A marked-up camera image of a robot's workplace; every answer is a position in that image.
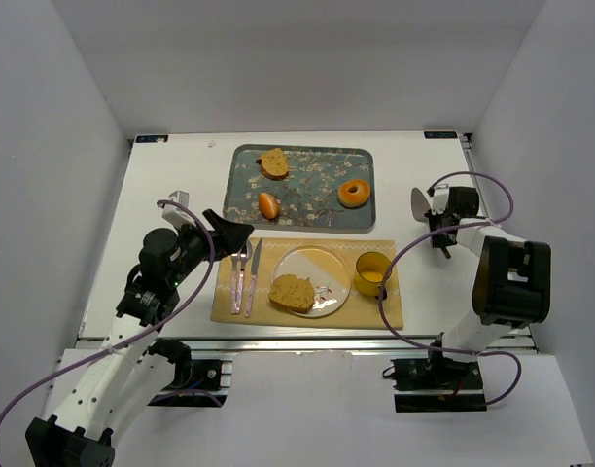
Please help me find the small bread slice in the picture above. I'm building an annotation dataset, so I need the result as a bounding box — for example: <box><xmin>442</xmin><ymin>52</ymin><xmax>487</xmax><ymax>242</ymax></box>
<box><xmin>268</xmin><ymin>274</ymin><xmax>315</xmax><ymax>313</ymax></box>

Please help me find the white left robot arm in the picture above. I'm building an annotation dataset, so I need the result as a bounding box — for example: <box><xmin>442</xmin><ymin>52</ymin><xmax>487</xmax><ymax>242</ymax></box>
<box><xmin>25</xmin><ymin>203</ymin><xmax>254</xmax><ymax>466</ymax></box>

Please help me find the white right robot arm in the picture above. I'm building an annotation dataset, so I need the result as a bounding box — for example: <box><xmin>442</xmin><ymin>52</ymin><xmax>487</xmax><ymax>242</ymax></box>
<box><xmin>211</xmin><ymin>184</ymin><xmax>551</xmax><ymax>388</ymax></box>

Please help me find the orange oval bread roll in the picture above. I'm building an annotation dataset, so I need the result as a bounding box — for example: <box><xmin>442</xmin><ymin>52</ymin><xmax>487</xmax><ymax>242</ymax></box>
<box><xmin>258</xmin><ymin>193</ymin><xmax>280</xmax><ymax>220</ymax></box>

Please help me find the large bread slice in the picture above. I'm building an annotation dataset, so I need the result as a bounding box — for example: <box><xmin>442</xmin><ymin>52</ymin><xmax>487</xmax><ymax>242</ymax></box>
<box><xmin>257</xmin><ymin>148</ymin><xmax>290</xmax><ymax>180</ymax></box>

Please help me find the silver fork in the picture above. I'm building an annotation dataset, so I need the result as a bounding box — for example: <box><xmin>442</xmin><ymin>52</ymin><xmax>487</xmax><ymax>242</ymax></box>
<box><xmin>230</xmin><ymin>253</ymin><xmax>241</xmax><ymax>314</ymax></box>

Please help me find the silver spoon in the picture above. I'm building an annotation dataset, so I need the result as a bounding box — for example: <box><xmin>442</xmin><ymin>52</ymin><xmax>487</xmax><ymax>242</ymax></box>
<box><xmin>233</xmin><ymin>239</ymin><xmax>253</xmax><ymax>314</ymax></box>

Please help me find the silver table knife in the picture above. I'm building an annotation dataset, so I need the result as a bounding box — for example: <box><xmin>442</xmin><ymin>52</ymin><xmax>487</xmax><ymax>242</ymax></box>
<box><xmin>245</xmin><ymin>238</ymin><xmax>263</xmax><ymax>318</ymax></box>

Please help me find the yellow mug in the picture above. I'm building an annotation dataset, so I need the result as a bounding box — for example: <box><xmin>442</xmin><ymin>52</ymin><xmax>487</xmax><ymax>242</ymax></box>
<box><xmin>353</xmin><ymin>251</ymin><xmax>391</xmax><ymax>300</ymax></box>

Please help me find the orange bagel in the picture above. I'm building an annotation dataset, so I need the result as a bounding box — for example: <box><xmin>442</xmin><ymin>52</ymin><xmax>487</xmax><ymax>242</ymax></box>
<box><xmin>337</xmin><ymin>179</ymin><xmax>371</xmax><ymax>208</ymax></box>

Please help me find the floral blue serving tray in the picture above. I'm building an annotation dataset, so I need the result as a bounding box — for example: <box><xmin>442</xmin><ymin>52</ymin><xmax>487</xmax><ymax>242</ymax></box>
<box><xmin>223</xmin><ymin>144</ymin><xmax>376</xmax><ymax>234</ymax></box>

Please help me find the cream and yellow plate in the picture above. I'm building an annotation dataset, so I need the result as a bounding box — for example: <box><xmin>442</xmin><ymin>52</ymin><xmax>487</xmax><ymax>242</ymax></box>
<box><xmin>271</xmin><ymin>245</ymin><xmax>351</xmax><ymax>319</ymax></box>

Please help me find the yellow placemat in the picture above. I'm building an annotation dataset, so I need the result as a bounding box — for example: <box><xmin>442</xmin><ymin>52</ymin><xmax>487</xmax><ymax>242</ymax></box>
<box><xmin>210</xmin><ymin>237</ymin><xmax>396</xmax><ymax>330</ymax></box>

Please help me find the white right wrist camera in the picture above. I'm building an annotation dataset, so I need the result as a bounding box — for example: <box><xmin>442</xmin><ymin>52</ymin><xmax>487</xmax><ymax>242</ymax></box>
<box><xmin>428</xmin><ymin>183</ymin><xmax>450</xmax><ymax>214</ymax></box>

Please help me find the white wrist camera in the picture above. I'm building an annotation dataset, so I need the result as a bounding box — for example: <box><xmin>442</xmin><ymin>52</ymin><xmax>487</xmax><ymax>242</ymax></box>
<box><xmin>428</xmin><ymin>183</ymin><xmax>450</xmax><ymax>214</ymax></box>
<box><xmin>161</xmin><ymin>190</ymin><xmax>192</xmax><ymax>230</ymax></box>

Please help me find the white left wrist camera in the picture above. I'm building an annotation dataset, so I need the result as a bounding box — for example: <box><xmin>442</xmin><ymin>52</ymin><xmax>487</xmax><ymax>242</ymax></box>
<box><xmin>161</xmin><ymin>190</ymin><xmax>192</xmax><ymax>230</ymax></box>

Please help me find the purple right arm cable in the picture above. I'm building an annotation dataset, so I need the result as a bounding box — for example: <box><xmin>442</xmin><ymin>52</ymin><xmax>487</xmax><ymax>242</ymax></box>
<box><xmin>377</xmin><ymin>170</ymin><xmax>524</xmax><ymax>408</ymax></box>

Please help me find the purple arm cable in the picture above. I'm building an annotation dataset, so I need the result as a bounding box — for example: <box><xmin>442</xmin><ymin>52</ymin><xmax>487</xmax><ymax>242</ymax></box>
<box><xmin>377</xmin><ymin>170</ymin><xmax>524</xmax><ymax>408</ymax></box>
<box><xmin>0</xmin><ymin>198</ymin><xmax>217</xmax><ymax>467</ymax></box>

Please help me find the aluminium table rail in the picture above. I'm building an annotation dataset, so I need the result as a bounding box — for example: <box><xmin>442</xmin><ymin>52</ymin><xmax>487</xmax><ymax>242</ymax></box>
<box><xmin>73</xmin><ymin>335</ymin><xmax>537</xmax><ymax>351</ymax></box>

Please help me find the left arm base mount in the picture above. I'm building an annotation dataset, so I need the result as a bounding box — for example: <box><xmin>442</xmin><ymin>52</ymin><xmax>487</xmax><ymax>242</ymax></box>
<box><xmin>150</xmin><ymin>358</ymin><xmax>233</xmax><ymax>408</ymax></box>

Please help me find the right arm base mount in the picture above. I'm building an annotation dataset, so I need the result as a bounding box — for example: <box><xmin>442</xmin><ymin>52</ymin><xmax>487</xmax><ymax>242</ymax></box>
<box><xmin>381</xmin><ymin>358</ymin><xmax>487</xmax><ymax>413</ymax></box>

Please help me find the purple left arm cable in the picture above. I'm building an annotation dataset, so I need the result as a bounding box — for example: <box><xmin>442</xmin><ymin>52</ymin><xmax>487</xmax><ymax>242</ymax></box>
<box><xmin>0</xmin><ymin>198</ymin><xmax>217</xmax><ymax>467</ymax></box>

